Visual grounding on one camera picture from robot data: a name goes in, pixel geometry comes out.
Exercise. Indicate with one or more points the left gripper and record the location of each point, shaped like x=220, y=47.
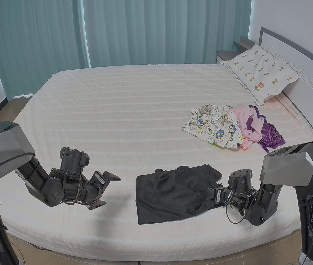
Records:
x=94, y=188

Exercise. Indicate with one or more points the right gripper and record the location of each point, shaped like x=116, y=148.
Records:
x=219, y=195

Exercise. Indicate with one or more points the black shorts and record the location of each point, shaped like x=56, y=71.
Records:
x=167, y=195

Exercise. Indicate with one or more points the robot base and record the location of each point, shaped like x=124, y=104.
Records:
x=302, y=258

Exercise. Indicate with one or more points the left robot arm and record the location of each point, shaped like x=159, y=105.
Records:
x=4, y=153

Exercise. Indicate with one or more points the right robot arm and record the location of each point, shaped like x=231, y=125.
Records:
x=283, y=164

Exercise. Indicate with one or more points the bed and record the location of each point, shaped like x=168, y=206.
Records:
x=118, y=106

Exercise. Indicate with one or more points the white printed pyjama top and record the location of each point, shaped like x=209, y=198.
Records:
x=214, y=131

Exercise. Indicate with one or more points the purple garment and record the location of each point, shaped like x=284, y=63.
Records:
x=269, y=134

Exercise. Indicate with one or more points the pink garment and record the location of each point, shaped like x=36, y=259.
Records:
x=244, y=120

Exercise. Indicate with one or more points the white printed pillow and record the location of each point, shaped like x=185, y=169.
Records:
x=261, y=70

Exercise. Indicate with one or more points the grey bedside table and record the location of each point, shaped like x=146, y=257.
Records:
x=228, y=54

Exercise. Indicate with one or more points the blue-green curtain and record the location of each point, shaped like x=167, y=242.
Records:
x=167, y=23
x=40, y=37

